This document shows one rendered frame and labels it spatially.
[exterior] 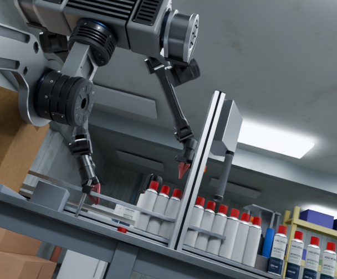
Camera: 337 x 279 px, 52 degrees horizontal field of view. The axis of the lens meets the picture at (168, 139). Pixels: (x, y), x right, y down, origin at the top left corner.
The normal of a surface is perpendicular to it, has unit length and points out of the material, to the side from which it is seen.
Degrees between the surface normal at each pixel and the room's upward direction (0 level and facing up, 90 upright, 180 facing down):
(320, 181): 90
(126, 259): 90
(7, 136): 90
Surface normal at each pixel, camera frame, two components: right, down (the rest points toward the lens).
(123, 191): -0.02, -0.36
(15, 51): 0.95, 0.27
